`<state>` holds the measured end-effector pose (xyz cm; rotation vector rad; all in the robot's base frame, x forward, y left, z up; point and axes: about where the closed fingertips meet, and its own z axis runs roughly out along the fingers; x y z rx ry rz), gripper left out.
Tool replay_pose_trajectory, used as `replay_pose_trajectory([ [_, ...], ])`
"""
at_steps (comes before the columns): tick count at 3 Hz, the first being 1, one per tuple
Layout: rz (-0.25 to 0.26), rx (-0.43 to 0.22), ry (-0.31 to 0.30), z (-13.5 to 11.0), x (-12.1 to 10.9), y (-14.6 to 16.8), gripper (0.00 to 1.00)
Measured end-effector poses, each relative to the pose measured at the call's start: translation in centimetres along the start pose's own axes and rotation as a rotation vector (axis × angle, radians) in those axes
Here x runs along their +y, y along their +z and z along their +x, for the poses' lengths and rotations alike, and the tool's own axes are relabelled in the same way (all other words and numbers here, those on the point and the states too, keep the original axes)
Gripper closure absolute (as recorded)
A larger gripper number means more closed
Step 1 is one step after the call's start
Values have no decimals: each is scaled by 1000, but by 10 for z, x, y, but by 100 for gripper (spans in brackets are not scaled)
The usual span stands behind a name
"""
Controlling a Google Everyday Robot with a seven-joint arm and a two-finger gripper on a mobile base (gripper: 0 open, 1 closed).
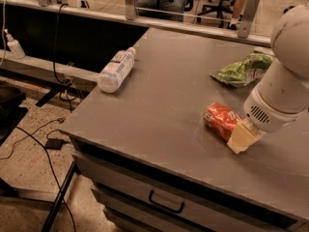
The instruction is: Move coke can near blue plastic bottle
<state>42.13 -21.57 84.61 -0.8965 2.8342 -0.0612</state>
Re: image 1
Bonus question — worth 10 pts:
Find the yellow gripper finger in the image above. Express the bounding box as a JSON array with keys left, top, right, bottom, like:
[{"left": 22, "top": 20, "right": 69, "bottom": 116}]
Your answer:
[{"left": 227, "top": 119, "right": 265, "bottom": 154}]

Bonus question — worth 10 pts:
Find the black hanging cable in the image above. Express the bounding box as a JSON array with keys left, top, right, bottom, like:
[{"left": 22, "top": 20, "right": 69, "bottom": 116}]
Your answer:
[{"left": 52, "top": 3, "right": 81, "bottom": 113}]

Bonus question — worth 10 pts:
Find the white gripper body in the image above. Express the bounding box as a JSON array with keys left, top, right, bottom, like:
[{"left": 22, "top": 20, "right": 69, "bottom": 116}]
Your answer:
[{"left": 243, "top": 87, "right": 302, "bottom": 132}]

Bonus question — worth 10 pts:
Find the green chip bag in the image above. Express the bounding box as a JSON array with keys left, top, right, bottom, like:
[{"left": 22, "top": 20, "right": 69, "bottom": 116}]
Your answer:
[{"left": 211, "top": 52, "right": 274, "bottom": 87}]

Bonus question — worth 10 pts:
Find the red coke can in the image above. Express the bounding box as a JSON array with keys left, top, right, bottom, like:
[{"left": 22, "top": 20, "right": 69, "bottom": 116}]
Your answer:
[{"left": 203, "top": 102, "right": 241, "bottom": 141}]

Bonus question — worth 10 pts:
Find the metal rail bracket centre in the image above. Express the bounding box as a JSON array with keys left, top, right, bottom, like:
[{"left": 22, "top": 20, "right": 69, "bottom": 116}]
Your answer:
[{"left": 125, "top": 0, "right": 136, "bottom": 20}]

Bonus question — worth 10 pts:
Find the black table leg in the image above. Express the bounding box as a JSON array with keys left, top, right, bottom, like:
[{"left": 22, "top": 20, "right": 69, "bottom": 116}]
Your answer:
[{"left": 42, "top": 161, "right": 77, "bottom": 232}]

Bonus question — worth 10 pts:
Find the metal rail bracket right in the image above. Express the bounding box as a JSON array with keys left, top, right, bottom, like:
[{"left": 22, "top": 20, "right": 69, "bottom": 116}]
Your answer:
[{"left": 238, "top": 0, "right": 260, "bottom": 39}]

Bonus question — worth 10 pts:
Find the metal rail bracket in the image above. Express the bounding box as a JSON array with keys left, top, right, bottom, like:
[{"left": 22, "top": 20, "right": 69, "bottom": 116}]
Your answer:
[
  {"left": 238, "top": 0, "right": 260, "bottom": 39},
  {"left": 125, "top": 0, "right": 136, "bottom": 20}
]

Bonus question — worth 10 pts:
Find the black floor cable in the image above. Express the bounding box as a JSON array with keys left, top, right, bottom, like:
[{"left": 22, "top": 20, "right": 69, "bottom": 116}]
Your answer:
[{"left": 0, "top": 117, "right": 77, "bottom": 232}]

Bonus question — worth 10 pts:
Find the black power adapter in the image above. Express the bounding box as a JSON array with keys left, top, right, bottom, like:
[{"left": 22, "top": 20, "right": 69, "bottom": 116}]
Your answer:
[{"left": 44, "top": 138, "right": 64, "bottom": 150}]

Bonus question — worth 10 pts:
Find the clear blue-label plastic bottle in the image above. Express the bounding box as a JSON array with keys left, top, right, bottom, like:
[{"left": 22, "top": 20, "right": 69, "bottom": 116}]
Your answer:
[{"left": 97, "top": 47, "right": 136, "bottom": 93}]

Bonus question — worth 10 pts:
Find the seated person leg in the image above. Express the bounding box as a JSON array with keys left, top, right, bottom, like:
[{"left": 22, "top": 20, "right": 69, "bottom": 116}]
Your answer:
[{"left": 227, "top": 0, "right": 261, "bottom": 31}]

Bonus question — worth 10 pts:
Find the grey cabinet drawer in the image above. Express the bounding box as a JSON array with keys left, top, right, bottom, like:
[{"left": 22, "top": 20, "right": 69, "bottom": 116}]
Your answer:
[{"left": 73, "top": 152, "right": 308, "bottom": 232}]

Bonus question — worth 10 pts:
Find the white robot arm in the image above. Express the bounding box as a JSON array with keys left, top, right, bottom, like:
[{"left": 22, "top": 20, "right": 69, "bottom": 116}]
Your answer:
[{"left": 227, "top": 5, "right": 309, "bottom": 154}]

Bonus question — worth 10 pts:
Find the white cable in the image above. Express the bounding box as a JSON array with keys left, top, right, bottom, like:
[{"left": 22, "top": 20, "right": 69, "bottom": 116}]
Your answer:
[{"left": 0, "top": 0, "right": 17, "bottom": 66}]

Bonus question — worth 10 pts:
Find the black drawer handle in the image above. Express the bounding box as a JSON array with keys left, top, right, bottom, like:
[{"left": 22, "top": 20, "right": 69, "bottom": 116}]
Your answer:
[{"left": 148, "top": 189, "right": 184, "bottom": 214}]

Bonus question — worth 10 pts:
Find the small white squeeze bottle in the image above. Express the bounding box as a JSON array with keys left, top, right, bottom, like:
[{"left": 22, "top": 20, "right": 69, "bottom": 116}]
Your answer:
[{"left": 4, "top": 29, "right": 25, "bottom": 59}]

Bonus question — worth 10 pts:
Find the black office chair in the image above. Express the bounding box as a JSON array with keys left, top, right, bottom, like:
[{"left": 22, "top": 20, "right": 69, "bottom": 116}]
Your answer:
[{"left": 197, "top": 0, "right": 236, "bottom": 28}]

